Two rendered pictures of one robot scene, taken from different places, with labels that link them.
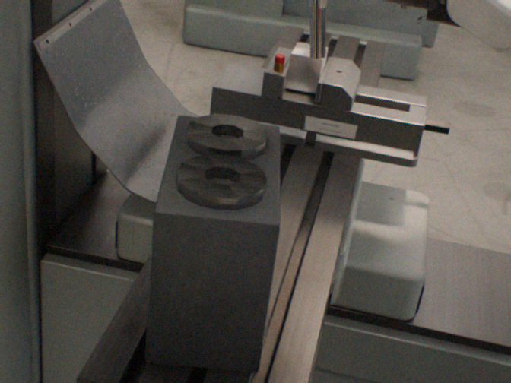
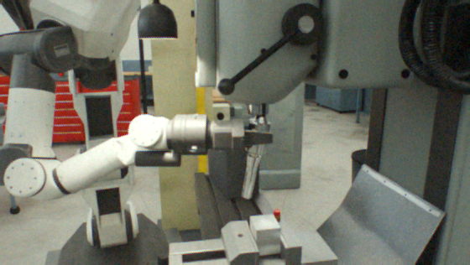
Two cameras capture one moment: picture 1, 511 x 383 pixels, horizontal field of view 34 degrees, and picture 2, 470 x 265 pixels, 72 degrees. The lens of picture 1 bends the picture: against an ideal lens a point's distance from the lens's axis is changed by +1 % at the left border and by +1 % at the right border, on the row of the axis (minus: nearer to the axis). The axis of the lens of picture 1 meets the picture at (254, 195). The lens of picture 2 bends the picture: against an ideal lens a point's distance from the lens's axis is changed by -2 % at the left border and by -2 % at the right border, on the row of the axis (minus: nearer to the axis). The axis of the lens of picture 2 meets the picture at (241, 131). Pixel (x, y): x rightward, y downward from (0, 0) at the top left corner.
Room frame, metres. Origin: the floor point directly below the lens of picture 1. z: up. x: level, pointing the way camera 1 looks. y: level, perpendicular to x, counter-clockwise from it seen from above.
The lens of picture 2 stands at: (1.87, -0.32, 1.41)
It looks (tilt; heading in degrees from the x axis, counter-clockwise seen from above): 14 degrees down; 160
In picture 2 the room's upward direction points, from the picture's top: straight up
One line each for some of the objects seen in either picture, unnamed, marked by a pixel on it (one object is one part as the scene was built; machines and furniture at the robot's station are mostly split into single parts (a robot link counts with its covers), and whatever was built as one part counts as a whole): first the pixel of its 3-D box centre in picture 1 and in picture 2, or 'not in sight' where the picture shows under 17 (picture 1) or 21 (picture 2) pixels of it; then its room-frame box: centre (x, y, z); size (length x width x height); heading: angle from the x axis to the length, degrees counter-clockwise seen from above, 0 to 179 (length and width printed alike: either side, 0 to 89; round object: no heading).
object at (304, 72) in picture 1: (307, 68); (264, 234); (1.29, -0.06, 1.03); 0.06 x 0.05 x 0.06; 171
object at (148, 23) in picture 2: not in sight; (157, 21); (1.22, -0.25, 1.46); 0.07 x 0.07 x 0.06
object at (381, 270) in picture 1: (280, 216); not in sight; (1.21, -0.05, 0.79); 0.50 x 0.35 x 0.12; 82
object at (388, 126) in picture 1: (320, 99); (250, 257); (1.28, -0.09, 0.98); 0.35 x 0.15 x 0.11; 81
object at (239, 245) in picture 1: (217, 232); (232, 159); (0.77, 0.04, 1.03); 0.22 x 0.12 x 0.20; 2
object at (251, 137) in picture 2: not in sight; (258, 138); (1.24, -0.06, 1.23); 0.06 x 0.02 x 0.03; 72
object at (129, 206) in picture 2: not in sight; (112, 223); (0.45, -0.41, 0.68); 0.21 x 0.20 x 0.13; 3
